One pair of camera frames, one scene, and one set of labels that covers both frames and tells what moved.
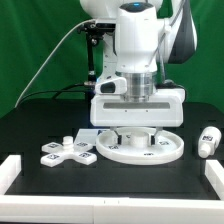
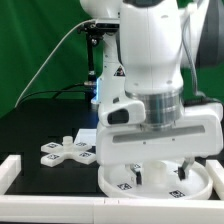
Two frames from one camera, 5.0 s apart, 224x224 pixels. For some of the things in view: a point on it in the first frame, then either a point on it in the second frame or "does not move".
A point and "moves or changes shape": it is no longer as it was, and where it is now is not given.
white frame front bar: (65, 209) does not move
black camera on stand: (94, 32) does not move
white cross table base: (57, 152) does not move
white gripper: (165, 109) -> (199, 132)
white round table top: (136, 146) moves or changes shape
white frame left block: (9, 171) does not move
